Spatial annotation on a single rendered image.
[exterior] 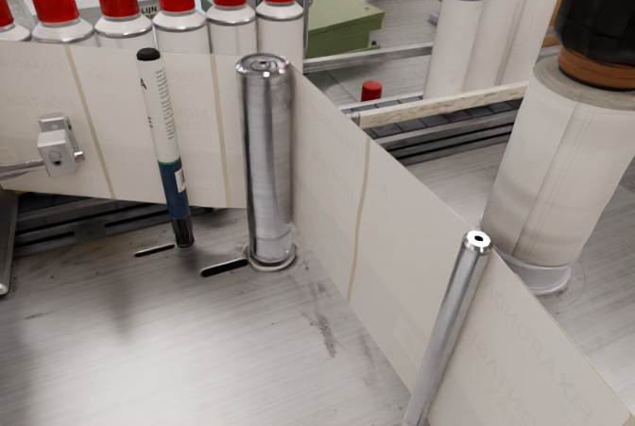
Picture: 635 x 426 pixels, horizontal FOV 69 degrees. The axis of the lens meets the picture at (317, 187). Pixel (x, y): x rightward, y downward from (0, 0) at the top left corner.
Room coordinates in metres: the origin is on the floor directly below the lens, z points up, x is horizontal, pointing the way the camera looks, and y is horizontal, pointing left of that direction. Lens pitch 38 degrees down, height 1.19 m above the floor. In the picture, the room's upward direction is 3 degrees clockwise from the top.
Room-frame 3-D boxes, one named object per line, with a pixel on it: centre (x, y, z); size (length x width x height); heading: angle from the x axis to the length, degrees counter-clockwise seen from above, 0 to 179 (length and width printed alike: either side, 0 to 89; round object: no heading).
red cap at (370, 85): (0.70, -0.08, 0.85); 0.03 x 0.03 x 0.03
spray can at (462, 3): (0.60, -0.17, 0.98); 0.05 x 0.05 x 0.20
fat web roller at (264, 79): (0.30, 0.04, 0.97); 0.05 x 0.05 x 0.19
